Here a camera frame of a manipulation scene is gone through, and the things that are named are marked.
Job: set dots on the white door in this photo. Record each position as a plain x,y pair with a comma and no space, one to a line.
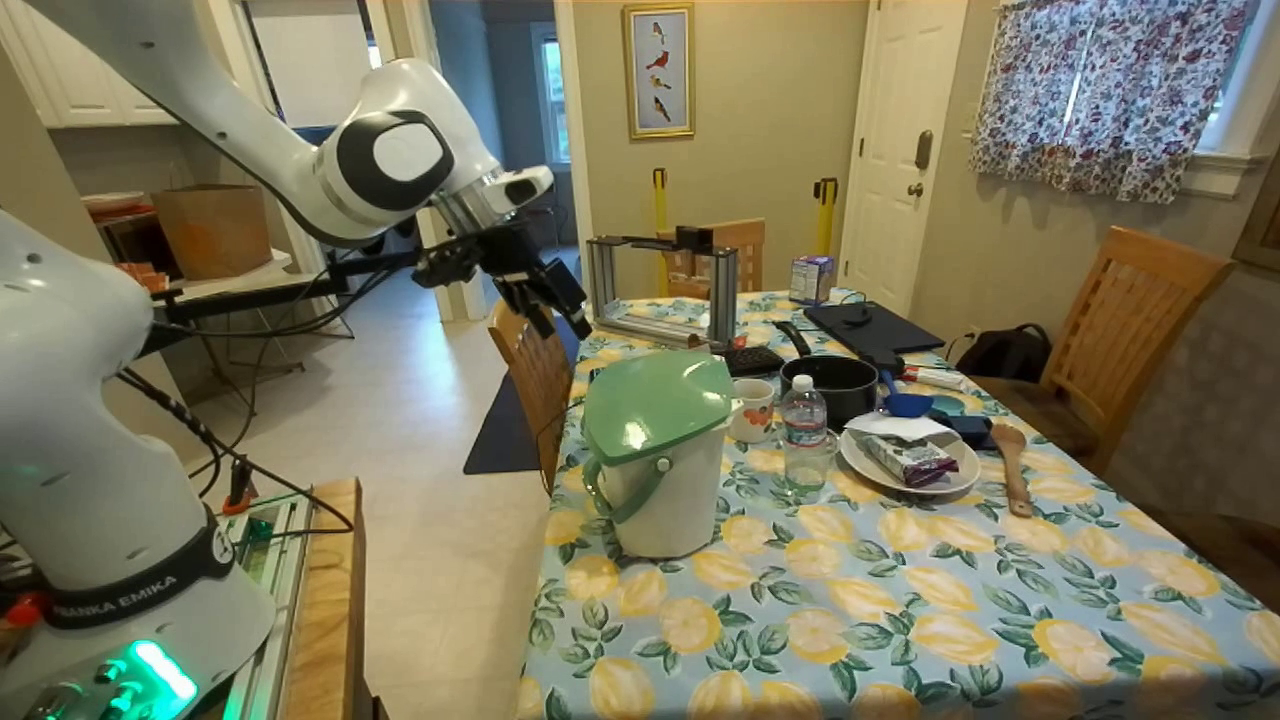
886,163

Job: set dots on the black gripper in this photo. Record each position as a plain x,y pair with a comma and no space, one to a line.
500,258

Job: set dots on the white plate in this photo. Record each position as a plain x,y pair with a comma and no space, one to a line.
862,460

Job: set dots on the white carton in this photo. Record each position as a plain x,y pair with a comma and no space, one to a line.
810,281

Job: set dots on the silver snack package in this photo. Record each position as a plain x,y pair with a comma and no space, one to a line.
913,456

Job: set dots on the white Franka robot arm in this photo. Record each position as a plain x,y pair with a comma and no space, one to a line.
80,443

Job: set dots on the wooden lattice back chair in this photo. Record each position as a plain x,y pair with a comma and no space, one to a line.
1135,321
747,254
541,385

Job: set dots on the white mug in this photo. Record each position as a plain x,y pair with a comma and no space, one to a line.
754,413

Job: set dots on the grey aluminium frame stand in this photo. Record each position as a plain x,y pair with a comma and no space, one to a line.
724,301

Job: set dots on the black handbag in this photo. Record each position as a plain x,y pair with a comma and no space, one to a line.
1007,356

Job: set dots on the small black box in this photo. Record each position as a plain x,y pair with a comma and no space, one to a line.
754,361

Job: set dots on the clear plastic water bottle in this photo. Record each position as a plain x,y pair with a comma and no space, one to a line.
807,443

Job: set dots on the black camera on frame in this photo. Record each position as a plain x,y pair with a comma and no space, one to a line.
694,243

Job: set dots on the wooden spoon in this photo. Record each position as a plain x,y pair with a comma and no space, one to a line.
1011,454

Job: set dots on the black cooking pot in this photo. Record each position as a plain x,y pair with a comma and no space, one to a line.
835,385

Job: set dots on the blue object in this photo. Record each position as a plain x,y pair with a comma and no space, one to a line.
955,427

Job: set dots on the black boom rod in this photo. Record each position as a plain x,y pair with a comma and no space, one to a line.
264,286

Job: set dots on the white wall cabinet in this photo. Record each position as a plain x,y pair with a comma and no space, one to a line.
52,82

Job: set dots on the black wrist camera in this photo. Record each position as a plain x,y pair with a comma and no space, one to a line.
439,266

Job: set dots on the framed bird picture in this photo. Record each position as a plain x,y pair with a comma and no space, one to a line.
656,67

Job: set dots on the cardboard box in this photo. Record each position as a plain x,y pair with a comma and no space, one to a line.
214,231

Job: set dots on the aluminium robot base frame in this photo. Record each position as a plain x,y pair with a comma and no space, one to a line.
275,574

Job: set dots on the lemon print tablecloth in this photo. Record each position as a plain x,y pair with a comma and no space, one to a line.
865,602

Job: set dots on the floral print curtain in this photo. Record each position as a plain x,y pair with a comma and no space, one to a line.
1104,94

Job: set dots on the green bucket lid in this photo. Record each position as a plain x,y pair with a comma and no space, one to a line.
655,401

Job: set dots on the white napkin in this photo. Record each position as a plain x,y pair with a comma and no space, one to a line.
904,427

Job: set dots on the black laptop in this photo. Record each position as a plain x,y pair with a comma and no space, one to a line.
872,334

